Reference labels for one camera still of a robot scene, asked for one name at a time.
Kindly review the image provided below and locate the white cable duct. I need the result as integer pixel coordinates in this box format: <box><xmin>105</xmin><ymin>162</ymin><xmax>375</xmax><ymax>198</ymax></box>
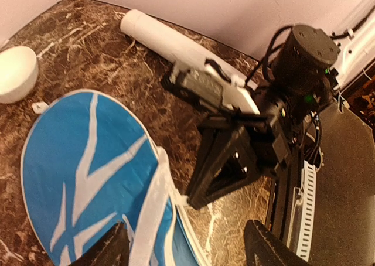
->
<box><xmin>296</xmin><ymin>161</ymin><xmax>316</xmax><ymax>262</ymax></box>

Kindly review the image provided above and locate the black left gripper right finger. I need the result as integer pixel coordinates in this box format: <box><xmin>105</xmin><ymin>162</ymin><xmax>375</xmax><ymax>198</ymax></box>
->
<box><xmin>244</xmin><ymin>220</ymin><xmax>309</xmax><ymax>266</ymax></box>

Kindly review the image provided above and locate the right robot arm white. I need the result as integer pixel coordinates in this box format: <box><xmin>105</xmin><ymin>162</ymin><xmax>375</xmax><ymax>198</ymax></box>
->
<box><xmin>176</xmin><ymin>0</ymin><xmax>374</xmax><ymax>209</ymax></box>

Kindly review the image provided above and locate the white ceramic bowl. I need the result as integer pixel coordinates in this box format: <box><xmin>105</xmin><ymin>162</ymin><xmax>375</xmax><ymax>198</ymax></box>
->
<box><xmin>1</xmin><ymin>46</ymin><xmax>39</xmax><ymax>104</ymax></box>

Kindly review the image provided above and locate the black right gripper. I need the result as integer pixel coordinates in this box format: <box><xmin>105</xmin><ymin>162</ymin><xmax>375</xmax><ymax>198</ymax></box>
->
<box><xmin>186</xmin><ymin>98</ymin><xmax>294</xmax><ymax>209</ymax></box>

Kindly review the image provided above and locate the blue racket bag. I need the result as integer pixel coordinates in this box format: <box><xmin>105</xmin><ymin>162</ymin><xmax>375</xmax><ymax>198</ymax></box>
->
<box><xmin>21</xmin><ymin>89</ymin><xmax>209</xmax><ymax>265</ymax></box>

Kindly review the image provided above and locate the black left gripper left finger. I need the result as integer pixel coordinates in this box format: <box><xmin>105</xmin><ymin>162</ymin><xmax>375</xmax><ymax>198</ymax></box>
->
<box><xmin>69</xmin><ymin>222</ymin><xmax>130</xmax><ymax>266</ymax></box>

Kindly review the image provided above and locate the white shuttlecock tube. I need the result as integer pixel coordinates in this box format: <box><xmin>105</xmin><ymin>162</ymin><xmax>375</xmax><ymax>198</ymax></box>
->
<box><xmin>120</xmin><ymin>9</ymin><xmax>247</xmax><ymax>80</ymax></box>

